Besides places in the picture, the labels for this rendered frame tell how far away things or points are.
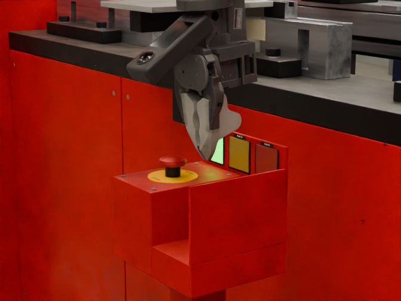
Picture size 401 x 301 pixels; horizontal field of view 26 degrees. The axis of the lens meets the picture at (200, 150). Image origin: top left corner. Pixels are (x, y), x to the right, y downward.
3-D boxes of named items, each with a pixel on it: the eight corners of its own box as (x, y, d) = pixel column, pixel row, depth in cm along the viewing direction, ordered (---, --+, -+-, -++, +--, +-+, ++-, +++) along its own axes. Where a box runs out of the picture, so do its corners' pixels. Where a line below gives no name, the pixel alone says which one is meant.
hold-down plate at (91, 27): (46, 33, 226) (46, 21, 226) (65, 31, 229) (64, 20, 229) (101, 43, 202) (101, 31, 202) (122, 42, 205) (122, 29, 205)
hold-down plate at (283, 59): (182, 60, 175) (182, 45, 174) (204, 58, 178) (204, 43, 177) (278, 78, 151) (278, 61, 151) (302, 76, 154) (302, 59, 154)
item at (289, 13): (219, 11, 174) (220, -4, 174) (231, 11, 176) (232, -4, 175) (284, 18, 158) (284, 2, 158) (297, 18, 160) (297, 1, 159)
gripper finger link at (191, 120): (235, 151, 117) (230, 85, 115) (199, 162, 114) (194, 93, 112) (221, 147, 120) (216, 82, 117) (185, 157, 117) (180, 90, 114)
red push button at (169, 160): (153, 179, 125) (153, 155, 124) (176, 175, 127) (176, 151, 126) (168, 186, 122) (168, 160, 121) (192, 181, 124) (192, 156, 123)
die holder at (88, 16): (57, 30, 233) (55, -6, 231) (77, 28, 237) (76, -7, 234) (156, 48, 193) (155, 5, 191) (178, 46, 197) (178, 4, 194)
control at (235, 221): (113, 254, 128) (110, 135, 123) (203, 234, 136) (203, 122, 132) (190, 299, 112) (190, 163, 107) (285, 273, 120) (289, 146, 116)
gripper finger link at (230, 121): (249, 156, 115) (245, 88, 112) (213, 166, 112) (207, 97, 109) (235, 151, 117) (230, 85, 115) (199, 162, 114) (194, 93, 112)
